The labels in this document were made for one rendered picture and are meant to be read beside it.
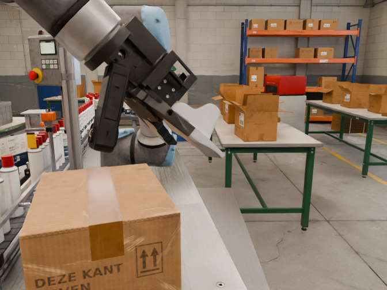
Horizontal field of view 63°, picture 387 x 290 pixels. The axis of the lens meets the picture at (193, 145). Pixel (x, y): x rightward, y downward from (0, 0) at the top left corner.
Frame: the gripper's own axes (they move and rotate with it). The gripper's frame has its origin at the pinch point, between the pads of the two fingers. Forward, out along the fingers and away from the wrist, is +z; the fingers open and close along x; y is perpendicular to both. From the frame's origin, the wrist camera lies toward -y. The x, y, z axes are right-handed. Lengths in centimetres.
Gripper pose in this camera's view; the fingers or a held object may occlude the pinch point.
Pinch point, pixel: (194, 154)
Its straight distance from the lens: 48.6
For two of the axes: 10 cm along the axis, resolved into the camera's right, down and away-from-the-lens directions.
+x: -4.7, -1.2, 8.7
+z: 6.4, 6.3, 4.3
